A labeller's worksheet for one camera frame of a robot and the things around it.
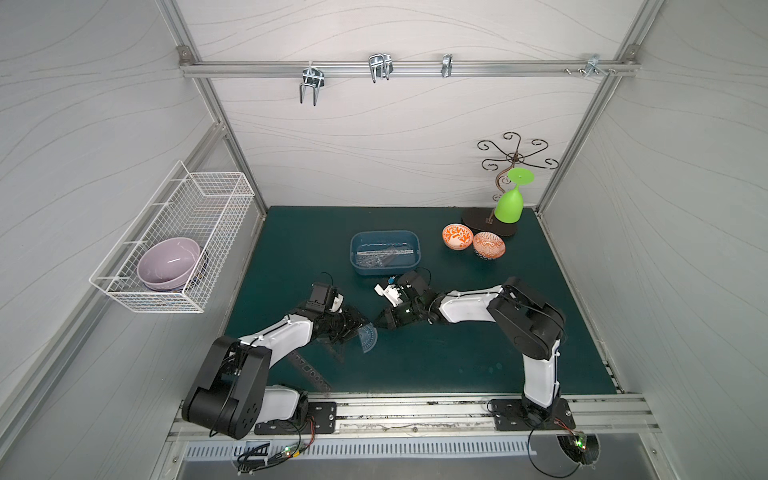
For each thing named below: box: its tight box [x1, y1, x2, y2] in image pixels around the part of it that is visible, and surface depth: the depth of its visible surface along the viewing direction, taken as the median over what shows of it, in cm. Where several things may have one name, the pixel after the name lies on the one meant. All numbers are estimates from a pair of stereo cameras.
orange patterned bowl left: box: [441, 222, 474, 251], surface depth 111 cm
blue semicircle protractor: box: [358, 322, 378, 353], surface depth 89 cm
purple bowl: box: [138, 237, 201, 292], surface depth 62 cm
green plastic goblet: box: [494, 167, 535, 224], surface depth 92 cm
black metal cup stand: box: [462, 131, 560, 237], surface depth 98 cm
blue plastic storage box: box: [350, 230, 422, 276], surface depth 107 cm
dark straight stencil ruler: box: [288, 350, 333, 395], surface depth 82 cm
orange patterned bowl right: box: [472, 231, 507, 261], surface depth 109 cm
